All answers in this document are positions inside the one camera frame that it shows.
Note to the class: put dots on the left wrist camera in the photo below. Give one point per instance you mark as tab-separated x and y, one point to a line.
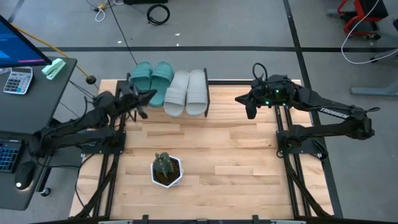
143	112

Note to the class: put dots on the grey rubber slide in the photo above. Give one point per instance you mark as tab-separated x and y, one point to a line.
175	93
196	93

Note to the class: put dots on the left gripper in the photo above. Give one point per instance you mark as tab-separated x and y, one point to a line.
129	95

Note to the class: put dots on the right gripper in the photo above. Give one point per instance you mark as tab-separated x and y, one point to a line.
273	93

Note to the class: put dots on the black computer mouse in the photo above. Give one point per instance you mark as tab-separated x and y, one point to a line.
25	175

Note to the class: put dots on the black aluminium table frame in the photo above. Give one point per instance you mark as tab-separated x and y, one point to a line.
277	123

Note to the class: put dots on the green cactus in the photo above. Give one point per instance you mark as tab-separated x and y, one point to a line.
162	163

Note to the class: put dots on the black computer monitor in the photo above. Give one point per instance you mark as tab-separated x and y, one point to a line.
15	46

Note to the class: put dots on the red and black cart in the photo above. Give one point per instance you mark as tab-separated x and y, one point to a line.
357	15

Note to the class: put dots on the black backlit keyboard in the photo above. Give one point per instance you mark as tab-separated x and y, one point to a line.
9	155

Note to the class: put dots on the mint green stapler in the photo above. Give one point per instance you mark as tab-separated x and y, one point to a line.
53	69

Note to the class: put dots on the grey desk calculator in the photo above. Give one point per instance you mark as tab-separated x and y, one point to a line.
18	80

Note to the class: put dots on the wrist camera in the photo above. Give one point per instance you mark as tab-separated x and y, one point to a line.
143	112
251	110

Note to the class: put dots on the black desk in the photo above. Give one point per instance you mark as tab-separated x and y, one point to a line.
31	109

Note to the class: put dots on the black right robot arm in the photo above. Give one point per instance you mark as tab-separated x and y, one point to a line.
335	112

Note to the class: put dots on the grey desk base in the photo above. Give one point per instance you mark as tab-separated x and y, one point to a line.
373	91

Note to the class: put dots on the wooden shelf with black frame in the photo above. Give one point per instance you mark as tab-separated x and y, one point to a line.
206	93

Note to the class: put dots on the white hexagonal plant pot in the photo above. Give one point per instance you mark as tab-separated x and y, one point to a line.
155	182

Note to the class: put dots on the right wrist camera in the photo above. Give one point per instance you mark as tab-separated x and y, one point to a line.
251	110

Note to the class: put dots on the black box on floor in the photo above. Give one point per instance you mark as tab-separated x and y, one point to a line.
144	1

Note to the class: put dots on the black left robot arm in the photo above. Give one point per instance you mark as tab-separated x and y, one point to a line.
77	127

